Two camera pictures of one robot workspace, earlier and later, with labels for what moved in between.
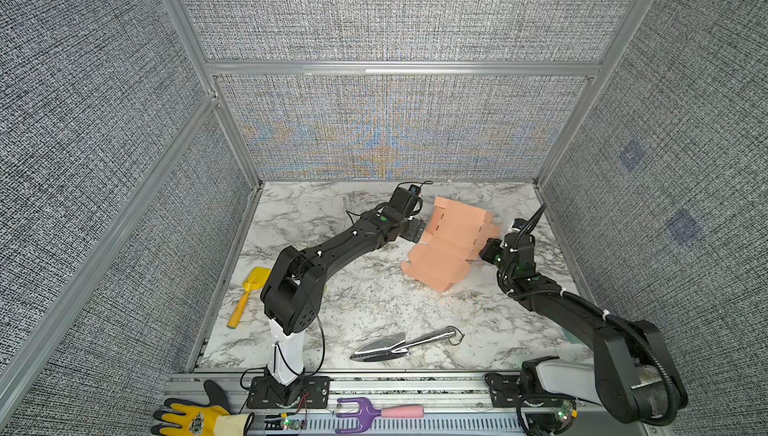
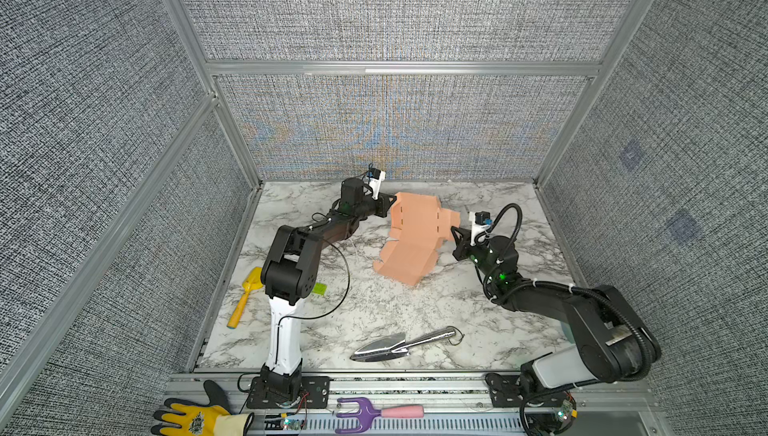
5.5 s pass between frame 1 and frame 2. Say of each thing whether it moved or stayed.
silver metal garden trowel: stayed
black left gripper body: moved
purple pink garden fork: stayed
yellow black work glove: stayed
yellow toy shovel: stayed
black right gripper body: moved
